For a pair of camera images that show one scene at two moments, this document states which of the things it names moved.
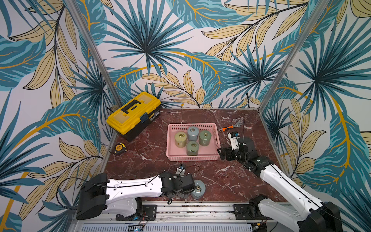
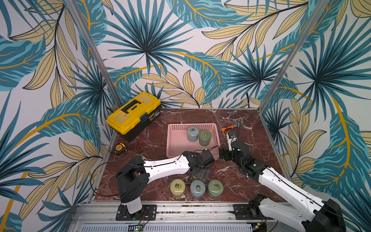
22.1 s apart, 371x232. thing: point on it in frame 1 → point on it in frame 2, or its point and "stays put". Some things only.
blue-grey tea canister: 199,190 stays put
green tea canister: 192,148 → 215,188
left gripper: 182,193 → 204,175
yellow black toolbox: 129,119 stays put
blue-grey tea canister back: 192,133 stays put
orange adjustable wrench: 237,124 stays put
